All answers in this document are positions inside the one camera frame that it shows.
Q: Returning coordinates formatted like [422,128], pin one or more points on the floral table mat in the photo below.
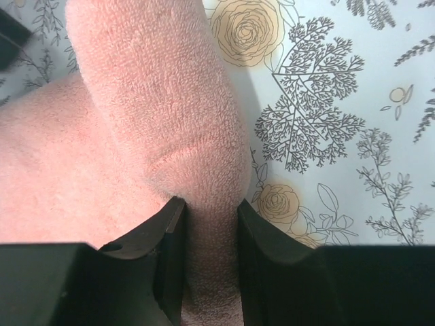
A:
[337,98]

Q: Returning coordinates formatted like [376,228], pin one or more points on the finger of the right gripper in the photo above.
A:
[14,37]

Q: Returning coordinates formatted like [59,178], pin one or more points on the pink towel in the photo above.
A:
[151,114]

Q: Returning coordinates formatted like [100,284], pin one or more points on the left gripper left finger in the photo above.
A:
[136,279]

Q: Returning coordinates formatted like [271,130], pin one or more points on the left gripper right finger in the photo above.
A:
[284,282]

